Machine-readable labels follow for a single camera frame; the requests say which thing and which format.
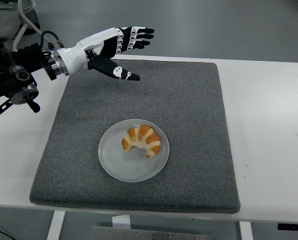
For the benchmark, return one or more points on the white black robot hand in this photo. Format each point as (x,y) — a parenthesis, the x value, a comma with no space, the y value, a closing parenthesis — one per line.
(74,58)

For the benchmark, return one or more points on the golden croissant bread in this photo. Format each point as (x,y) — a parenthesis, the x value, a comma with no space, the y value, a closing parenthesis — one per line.
(144,135)

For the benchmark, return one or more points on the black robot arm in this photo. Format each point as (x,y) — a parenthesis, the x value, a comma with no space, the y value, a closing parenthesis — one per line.
(21,61)

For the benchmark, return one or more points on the light grey round plate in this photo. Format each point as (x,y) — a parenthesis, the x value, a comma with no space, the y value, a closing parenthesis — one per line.
(114,160)

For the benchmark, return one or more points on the grey metal plate with screws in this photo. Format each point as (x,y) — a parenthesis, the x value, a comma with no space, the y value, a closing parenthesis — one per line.
(154,235)

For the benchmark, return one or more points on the grey office chair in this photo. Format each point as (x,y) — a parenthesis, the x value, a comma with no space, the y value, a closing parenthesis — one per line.
(1,22)

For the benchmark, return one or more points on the grey speckled square mat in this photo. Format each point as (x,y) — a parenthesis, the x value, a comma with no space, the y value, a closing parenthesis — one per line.
(176,100)

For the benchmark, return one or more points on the white table leg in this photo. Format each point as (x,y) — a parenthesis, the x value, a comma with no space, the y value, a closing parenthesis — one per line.
(246,231)
(56,226)

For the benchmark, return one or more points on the black table control panel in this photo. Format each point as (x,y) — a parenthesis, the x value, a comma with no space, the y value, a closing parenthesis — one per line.
(292,226)

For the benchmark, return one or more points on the white bracket under table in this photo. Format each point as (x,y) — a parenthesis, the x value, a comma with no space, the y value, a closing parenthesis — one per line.
(121,221)

